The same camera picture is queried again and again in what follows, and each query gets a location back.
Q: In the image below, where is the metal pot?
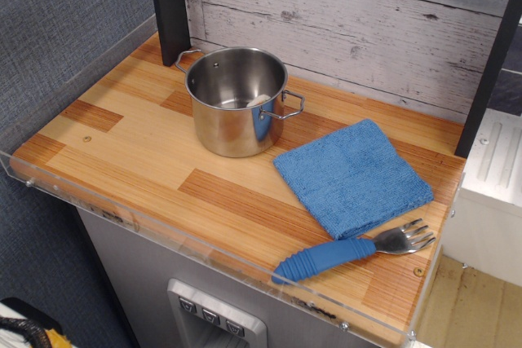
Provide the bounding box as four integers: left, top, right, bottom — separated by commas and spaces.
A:
175, 47, 305, 158

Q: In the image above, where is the blue cloth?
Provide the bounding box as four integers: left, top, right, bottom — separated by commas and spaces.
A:
273, 119, 434, 240

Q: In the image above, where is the white block beside table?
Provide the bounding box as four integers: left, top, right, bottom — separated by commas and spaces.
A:
441, 109, 521, 286

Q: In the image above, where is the grey cabinet front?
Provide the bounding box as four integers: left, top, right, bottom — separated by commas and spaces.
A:
78, 209, 371, 347

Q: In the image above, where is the silver control panel with buttons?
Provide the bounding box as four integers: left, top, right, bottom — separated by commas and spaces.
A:
167, 279, 268, 347

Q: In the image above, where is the black and yellow object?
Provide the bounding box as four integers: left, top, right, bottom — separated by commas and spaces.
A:
1, 297, 74, 348

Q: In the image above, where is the left black frame post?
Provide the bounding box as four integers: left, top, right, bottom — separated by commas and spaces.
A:
153, 0, 191, 67

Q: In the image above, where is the black frame post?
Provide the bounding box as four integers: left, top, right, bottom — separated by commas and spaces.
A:
153, 0, 191, 67
454, 0, 521, 158

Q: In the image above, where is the right black frame post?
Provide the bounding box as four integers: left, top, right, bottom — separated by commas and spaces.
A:
454, 0, 521, 158

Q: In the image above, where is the clear acrylic guard rail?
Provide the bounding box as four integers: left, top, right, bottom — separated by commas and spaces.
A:
1, 18, 464, 347

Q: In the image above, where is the blue handled metal fork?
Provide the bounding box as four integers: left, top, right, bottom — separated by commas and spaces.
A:
272, 218, 436, 284

